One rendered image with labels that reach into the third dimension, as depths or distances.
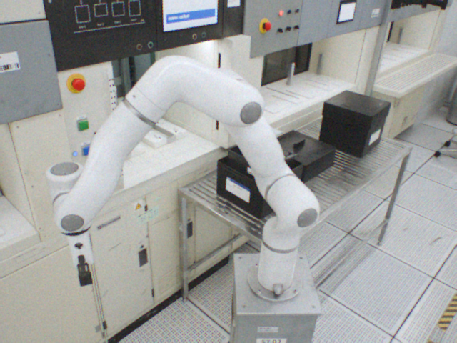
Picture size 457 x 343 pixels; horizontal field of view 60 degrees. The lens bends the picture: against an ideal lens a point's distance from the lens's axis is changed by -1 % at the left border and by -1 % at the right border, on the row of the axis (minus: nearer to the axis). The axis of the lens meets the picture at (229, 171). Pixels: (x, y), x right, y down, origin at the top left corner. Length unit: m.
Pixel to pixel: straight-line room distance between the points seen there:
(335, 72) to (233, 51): 1.53
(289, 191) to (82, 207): 0.56
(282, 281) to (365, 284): 1.33
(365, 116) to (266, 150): 1.24
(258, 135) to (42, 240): 0.94
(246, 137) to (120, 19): 0.67
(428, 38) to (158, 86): 3.83
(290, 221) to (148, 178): 0.81
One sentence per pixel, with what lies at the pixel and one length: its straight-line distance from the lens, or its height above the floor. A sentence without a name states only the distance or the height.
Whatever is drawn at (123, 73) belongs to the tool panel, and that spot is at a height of 1.03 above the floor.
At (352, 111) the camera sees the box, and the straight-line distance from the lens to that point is 2.24.
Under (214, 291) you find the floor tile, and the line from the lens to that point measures 2.43.
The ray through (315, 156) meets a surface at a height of 0.86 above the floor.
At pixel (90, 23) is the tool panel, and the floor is 1.53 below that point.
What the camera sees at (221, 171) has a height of 0.89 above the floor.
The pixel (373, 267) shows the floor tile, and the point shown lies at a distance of 2.78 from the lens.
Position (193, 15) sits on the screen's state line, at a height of 1.51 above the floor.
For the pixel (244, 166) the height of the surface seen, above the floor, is 0.95.
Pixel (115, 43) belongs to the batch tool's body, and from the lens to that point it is 1.48.
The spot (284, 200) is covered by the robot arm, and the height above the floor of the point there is 1.16.
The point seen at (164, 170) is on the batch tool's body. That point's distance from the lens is 1.82.
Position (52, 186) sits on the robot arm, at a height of 1.30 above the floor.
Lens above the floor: 1.80
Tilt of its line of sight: 31 degrees down
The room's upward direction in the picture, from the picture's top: 3 degrees clockwise
